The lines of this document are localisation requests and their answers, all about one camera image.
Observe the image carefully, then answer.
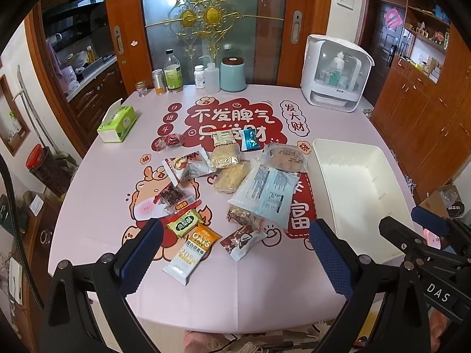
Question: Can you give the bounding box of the small metal can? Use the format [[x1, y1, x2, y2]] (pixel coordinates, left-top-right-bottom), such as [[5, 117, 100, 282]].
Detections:
[[152, 69, 167, 95]]

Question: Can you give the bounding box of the small glass jar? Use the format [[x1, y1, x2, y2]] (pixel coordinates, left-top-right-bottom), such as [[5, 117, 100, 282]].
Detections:
[[135, 81, 148, 97]]

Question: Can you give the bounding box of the brown white snack bar packet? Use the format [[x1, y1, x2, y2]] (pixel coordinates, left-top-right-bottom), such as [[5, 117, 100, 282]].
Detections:
[[220, 226, 267, 262]]

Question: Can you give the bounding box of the clear bag of cakes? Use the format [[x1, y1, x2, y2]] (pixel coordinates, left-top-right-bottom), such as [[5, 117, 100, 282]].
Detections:
[[262, 143, 306, 173]]

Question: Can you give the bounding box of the cardboard box on floor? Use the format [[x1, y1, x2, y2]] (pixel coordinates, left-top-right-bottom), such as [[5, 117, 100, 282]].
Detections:
[[420, 184, 465, 218]]

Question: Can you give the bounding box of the red lidded jar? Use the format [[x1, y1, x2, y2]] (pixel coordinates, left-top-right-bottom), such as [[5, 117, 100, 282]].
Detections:
[[25, 144, 71, 198]]

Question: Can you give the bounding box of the rice cracker clear packet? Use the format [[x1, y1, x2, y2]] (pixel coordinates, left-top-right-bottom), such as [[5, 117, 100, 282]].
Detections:
[[210, 143, 240, 169]]

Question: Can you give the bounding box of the white pill bottle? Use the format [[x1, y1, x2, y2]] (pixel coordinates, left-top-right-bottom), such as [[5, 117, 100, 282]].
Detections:
[[194, 65, 205, 89]]

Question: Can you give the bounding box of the person's right hand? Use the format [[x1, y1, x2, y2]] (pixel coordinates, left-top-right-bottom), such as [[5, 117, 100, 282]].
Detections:
[[429, 308, 462, 353]]

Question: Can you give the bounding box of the small green white sachet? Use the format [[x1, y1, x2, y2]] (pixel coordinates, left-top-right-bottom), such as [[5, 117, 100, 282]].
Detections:
[[211, 128, 236, 147]]

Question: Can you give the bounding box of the teal canister with brown lid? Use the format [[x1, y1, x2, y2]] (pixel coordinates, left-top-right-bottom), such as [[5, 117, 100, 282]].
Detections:
[[220, 56, 247, 92]]

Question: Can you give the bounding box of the white plastic storage bin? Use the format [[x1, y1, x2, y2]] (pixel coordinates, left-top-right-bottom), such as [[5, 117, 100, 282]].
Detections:
[[307, 139, 414, 264]]

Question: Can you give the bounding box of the large light blue snack bag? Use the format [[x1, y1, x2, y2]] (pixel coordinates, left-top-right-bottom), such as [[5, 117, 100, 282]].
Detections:
[[228, 159, 299, 229]]

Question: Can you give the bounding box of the wooden cabinet wall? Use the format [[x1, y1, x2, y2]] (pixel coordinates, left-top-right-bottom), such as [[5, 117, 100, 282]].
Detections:
[[372, 0, 470, 202]]

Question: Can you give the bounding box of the blue small snack packet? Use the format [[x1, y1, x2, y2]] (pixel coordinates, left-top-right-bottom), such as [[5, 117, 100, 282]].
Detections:
[[240, 128, 260, 151]]

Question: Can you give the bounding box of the orange oats bar packet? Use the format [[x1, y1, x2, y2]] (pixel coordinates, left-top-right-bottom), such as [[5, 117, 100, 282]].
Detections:
[[162, 224, 221, 285]]

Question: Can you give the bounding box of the green tissue box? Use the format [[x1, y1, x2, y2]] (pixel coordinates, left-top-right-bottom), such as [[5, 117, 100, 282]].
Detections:
[[97, 99, 137, 144]]

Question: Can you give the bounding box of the nut bar clear packet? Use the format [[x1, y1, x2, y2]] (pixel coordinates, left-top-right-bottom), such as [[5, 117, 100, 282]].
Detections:
[[226, 205, 265, 231]]

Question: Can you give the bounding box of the pink printed tablecloth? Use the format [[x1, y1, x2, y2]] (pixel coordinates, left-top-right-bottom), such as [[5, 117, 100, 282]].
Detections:
[[47, 83, 424, 336]]

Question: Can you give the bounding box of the red white chips packet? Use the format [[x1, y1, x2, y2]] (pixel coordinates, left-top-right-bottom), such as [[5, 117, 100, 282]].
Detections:
[[162, 146, 216, 187]]

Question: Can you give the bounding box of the white squeeze wash bottle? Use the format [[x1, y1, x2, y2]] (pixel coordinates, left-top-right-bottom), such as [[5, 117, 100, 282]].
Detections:
[[200, 55, 220, 94]]

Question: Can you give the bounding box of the clear bottle with green label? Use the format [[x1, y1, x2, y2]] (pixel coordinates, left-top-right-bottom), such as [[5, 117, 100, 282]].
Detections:
[[164, 49, 184, 92]]

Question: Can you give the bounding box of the green small snack packet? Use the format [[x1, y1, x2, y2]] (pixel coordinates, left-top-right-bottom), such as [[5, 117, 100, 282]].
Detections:
[[168, 209, 203, 238]]

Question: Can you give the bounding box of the red candy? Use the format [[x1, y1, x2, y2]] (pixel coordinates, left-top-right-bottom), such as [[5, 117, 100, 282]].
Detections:
[[164, 133, 184, 148]]

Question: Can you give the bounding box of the white cosmetics organizer box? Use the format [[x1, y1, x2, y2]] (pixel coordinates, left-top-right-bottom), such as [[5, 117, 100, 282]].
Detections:
[[300, 34, 374, 113]]

